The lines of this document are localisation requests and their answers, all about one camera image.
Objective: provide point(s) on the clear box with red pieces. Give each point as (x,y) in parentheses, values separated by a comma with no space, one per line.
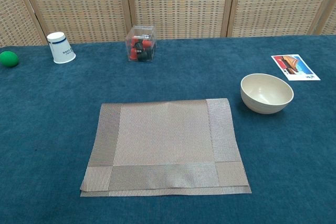
(140,48)

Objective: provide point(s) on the woven folding screen panel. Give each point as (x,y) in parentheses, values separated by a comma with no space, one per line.
(275,1)
(331,22)
(13,19)
(78,6)
(181,1)

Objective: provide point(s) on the white paper cup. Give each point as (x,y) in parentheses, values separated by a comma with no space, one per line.
(61,51)

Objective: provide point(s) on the photo card with white border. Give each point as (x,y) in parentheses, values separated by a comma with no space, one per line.
(294,66)

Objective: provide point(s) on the beige woven placemat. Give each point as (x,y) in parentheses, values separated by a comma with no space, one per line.
(165,134)

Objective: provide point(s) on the green ball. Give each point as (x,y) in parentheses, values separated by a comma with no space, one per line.
(9,59)

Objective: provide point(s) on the blue felt table cover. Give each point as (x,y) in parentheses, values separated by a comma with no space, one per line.
(52,129)

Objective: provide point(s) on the cream ceramic bowl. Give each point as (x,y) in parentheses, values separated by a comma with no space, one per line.
(265,90)

